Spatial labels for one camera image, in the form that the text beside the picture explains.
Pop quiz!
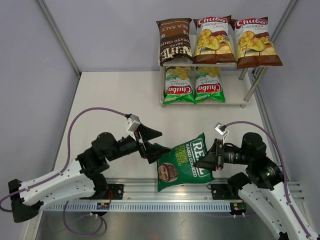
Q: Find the green Real chips bag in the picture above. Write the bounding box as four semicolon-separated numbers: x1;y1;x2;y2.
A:
156;133;215;192

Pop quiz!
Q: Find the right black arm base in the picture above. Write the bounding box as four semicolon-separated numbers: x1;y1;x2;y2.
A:
207;183;239;200

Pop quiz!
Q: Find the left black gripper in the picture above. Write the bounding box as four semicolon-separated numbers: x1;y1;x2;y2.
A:
106;123;171;164

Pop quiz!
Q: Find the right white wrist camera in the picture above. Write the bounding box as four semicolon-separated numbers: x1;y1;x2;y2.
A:
214;122;229;143

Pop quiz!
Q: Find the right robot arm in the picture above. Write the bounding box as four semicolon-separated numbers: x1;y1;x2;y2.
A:
195;132;320;240

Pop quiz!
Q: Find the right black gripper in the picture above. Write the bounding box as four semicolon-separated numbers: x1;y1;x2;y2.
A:
194;137;253;171

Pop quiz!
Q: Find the white two-tier shelf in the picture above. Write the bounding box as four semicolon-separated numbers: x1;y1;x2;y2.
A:
160;57;260;109

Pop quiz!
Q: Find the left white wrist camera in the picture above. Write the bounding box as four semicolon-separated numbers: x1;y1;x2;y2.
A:
125;114;141;134

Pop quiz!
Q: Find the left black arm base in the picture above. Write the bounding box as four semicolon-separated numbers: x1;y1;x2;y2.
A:
106;183;124;200

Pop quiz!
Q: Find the brown Chuba bag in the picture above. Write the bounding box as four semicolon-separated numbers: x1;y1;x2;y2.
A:
193;15;236;64
230;16;283;69

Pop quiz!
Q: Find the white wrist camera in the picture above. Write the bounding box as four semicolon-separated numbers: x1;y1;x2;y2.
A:
214;122;229;143
125;114;141;134

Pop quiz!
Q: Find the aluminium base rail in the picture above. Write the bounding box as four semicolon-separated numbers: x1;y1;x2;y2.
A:
47;178;242;213

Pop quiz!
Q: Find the green Chuba bag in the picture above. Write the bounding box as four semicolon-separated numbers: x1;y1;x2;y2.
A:
163;66;196;105
194;66;226;104

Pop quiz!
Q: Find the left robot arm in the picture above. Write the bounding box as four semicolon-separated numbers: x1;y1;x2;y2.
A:
8;126;170;223

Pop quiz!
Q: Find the brown Kettle sea salt bag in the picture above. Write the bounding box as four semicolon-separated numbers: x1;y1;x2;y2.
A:
156;18;195;67

